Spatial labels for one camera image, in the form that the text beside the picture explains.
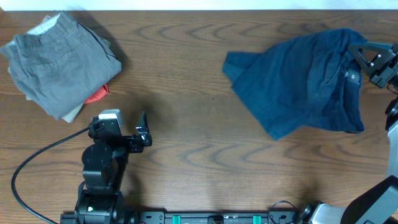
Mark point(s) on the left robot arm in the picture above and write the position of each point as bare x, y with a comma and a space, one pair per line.
104, 163

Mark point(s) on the navy blue shorts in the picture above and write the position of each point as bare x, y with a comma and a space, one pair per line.
312, 80

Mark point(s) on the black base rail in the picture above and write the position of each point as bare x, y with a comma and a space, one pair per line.
213, 218

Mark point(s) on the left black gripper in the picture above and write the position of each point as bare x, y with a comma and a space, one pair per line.
125, 139

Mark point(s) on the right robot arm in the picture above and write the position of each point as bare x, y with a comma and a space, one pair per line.
378, 204

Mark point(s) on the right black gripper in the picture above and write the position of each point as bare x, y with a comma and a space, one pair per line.
380, 65

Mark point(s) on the grey folded trousers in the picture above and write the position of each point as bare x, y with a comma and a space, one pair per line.
62, 67

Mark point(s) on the red folded garment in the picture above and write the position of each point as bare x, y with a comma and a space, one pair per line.
99, 94

